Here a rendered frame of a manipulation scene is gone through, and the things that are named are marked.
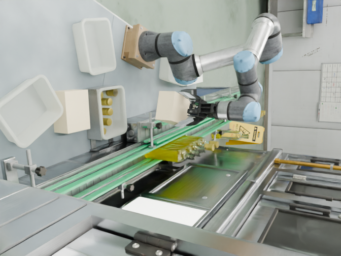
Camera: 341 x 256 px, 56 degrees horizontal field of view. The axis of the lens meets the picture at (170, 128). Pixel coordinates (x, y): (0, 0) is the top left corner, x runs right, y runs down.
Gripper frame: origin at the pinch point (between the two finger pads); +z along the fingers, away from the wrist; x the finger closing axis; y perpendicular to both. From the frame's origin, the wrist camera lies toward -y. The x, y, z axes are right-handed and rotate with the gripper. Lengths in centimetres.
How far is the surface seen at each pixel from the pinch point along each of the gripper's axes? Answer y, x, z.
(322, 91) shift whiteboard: -581, -153, -1
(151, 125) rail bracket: -2.6, 7.4, 13.8
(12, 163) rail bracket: 57, 29, 22
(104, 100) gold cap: 11.8, -0.2, 30.7
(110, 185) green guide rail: 18.1, 34.8, 15.0
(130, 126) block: -3.3, 8.9, 25.9
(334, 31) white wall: -542, -261, -15
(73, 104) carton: 32.1, 5.8, 27.7
